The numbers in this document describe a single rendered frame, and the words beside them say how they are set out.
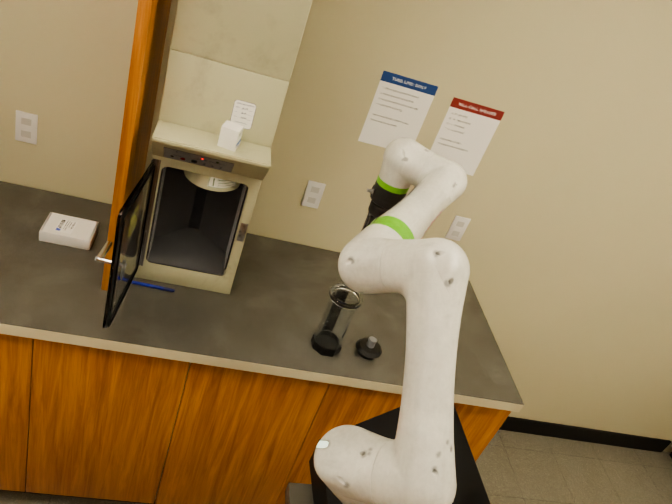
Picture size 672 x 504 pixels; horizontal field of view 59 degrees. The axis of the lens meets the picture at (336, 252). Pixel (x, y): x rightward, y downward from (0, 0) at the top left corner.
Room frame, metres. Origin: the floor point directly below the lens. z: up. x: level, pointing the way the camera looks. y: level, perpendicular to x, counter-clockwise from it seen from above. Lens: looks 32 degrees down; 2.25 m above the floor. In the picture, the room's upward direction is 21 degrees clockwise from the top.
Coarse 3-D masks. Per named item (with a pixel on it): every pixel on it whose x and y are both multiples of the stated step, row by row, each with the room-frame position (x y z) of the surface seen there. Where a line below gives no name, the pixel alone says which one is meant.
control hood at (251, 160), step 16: (160, 128) 1.44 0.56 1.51; (176, 128) 1.47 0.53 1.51; (192, 128) 1.51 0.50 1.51; (160, 144) 1.39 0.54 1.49; (176, 144) 1.39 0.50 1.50; (192, 144) 1.42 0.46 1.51; (208, 144) 1.45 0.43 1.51; (240, 144) 1.52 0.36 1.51; (256, 144) 1.56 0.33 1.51; (224, 160) 1.45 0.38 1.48; (240, 160) 1.45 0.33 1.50; (256, 160) 1.47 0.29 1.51; (256, 176) 1.53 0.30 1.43
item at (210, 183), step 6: (186, 174) 1.58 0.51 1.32; (192, 174) 1.57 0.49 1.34; (198, 174) 1.56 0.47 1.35; (192, 180) 1.56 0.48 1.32; (198, 180) 1.55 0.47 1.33; (204, 180) 1.55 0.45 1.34; (210, 180) 1.56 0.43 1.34; (216, 180) 1.57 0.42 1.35; (222, 180) 1.58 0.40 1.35; (204, 186) 1.55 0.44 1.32; (210, 186) 1.55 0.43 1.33; (216, 186) 1.56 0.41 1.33; (222, 186) 1.57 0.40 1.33; (228, 186) 1.59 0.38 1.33; (234, 186) 1.61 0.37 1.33
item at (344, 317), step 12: (336, 288) 1.53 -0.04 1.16; (348, 288) 1.55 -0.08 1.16; (336, 300) 1.47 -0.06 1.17; (348, 300) 1.55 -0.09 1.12; (360, 300) 1.51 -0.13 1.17; (324, 312) 1.50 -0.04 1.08; (336, 312) 1.47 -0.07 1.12; (348, 312) 1.47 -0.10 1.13; (324, 324) 1.48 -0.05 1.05; (336, 324) 1.47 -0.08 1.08; (348, 324) 1.49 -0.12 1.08; (324, 336) 1.47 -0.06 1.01; (336, 336) 1.47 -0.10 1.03; (336, 348) 1.48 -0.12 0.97
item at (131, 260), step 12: (132, 192) 1.28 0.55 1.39; (144, 192) 1.39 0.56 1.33; (144, 204) 1.42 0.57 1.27; (120, 216) 1.17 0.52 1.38; (132, 216) 1.29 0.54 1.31; (144, 216) 1.45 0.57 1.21; (132, 228) 1.31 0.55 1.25; (132, 240) 1.34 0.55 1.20; (120, 252) 1.22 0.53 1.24; (132, 252) 1.36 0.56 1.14; (132, 264) 1.39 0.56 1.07; (108, 288) 1.17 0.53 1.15; (120, 288) 1.28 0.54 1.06; (108, 300) 1.17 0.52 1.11
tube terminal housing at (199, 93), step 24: (168, 72) 1.49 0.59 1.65; (192, 72) 1.50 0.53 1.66; (216, 72) 1.52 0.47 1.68; (240, 72) 1.54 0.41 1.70; (168, 96) 1.49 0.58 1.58; (192, 96) 1.51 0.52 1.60; (216, 96) 1.53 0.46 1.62; (240, 96) 1.54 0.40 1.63; (264, 96) 1.56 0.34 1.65; (168, 120) 1.49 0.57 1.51; (192, 120) 1.51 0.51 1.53; (216, 120) 1.53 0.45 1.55; (264, 120) 1.57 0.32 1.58; (264, 144) 1.57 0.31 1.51; (192, 168) 1.52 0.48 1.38; (144, 264) 1.49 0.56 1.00; (216, 288) 1.57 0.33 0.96
